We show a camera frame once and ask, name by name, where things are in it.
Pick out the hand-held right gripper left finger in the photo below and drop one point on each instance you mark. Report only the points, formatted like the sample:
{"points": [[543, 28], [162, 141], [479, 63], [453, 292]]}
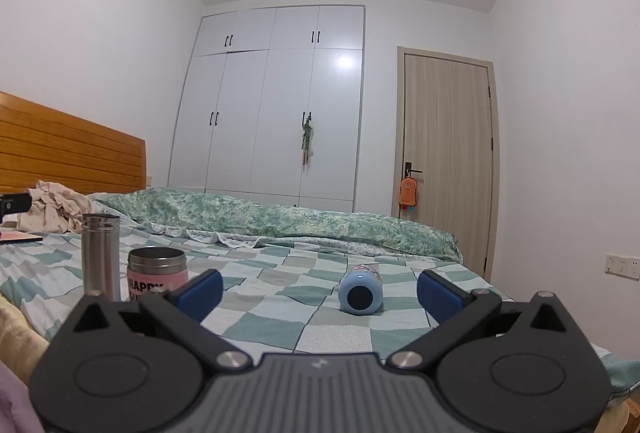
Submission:
{"points": [[202, 295]]}

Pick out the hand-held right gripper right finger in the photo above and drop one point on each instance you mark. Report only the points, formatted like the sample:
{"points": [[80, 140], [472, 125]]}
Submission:
{"points": [[440, 298]]}

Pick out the blue bottle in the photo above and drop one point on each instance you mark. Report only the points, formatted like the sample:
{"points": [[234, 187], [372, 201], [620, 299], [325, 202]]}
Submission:
{"points": [[360, 295]]}

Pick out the pink food jar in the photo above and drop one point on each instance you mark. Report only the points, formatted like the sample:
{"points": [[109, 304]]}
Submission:
{"points": [[155, 280]]}

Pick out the orange hanging toy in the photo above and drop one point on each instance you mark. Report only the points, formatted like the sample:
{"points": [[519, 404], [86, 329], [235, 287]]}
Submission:
{"points": [[409, 194]]}

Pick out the steel thermos flask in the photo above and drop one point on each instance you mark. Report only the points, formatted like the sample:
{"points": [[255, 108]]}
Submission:
{"points": [[100, 258]]}

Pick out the green floral quilt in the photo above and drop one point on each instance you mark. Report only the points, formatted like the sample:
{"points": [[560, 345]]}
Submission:
{"points": [[300, 223]]}

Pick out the cream clothing pile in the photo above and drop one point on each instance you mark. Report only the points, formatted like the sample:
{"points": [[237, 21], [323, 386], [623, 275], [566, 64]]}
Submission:
{"points": [[55, 208]]}

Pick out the wooden door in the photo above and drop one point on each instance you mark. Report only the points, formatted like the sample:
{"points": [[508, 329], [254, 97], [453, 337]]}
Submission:
{"points": [[445, 123]]}

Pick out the yellow blanket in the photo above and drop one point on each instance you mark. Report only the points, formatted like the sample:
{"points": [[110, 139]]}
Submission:
{"points": [[20, 338]]}

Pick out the green hanging ornament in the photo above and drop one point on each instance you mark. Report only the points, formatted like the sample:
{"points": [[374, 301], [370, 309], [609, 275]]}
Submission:
{"points": [[306, 138]]}

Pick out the wooden headboard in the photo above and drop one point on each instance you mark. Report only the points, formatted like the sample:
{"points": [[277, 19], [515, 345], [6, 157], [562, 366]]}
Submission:
{"points": [[75, 148]]}

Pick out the white wardrobe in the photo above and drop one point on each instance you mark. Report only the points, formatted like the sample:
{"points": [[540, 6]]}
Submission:
{"points": [[280, 113]]}

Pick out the black device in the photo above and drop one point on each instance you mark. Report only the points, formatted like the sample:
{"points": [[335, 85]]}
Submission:
{"points": [[15, 204]]}

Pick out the pink cloth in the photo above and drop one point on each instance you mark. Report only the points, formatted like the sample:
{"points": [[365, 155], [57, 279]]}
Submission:
{"points": [[15, 403]]}

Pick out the white wall socket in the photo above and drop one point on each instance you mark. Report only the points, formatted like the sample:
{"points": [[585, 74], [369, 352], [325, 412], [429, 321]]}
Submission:
{"points": [[622, 265]]}

